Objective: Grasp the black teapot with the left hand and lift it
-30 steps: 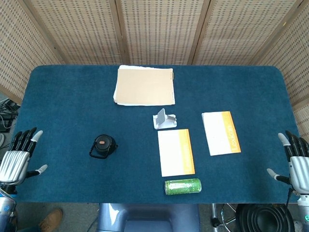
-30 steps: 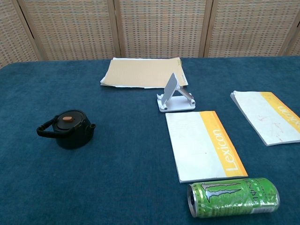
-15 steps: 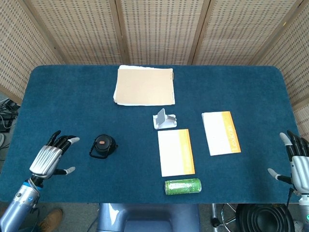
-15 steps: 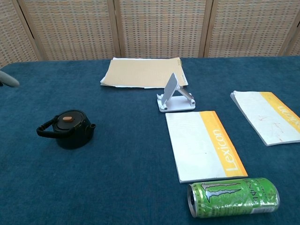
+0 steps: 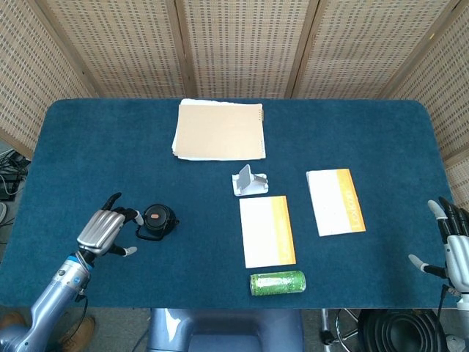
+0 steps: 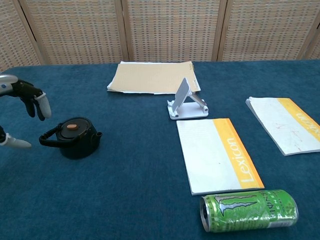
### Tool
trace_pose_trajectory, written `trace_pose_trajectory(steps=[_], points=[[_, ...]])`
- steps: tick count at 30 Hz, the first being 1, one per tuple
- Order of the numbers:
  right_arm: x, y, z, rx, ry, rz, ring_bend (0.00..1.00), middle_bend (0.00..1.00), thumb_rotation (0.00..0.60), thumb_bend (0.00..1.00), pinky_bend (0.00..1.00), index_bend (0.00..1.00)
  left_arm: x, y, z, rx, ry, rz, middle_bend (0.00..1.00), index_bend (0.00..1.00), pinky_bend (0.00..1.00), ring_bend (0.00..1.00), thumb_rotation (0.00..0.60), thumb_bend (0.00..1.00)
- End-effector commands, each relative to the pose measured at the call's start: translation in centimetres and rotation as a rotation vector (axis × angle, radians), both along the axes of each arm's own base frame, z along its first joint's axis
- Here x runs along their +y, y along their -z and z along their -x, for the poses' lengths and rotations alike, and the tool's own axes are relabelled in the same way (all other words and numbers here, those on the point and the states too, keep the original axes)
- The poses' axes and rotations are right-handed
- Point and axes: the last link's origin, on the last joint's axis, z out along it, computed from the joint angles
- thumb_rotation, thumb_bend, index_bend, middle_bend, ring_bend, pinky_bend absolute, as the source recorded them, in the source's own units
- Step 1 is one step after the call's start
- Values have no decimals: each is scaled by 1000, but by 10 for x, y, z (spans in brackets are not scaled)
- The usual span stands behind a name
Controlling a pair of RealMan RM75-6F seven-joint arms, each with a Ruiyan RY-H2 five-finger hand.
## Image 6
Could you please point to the brown spiral notepad stack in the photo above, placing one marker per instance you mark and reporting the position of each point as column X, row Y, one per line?
column 150, row 77

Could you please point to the white folding phone stand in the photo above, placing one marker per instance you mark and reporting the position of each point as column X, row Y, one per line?
column 190, row 112

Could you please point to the black round object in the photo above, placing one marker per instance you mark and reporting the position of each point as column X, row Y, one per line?
column 80, row 146

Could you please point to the white yellow Lexicon booklet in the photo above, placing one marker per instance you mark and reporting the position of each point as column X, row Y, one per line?
column 202, row 155
column 275, row 120

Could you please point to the woven folding screen panel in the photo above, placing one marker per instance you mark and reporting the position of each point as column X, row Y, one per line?
column 75, row 30
column 265, row 30
column 10, row 37
column 316, row 47
column 172, row 30

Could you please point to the blue tablecloth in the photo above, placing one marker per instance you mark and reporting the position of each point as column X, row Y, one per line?
column 125, row 180

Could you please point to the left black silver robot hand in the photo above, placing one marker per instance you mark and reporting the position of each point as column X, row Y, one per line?
column 30, row 95

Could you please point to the green Monster energy can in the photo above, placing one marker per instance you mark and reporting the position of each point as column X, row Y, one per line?
column 250, row 212

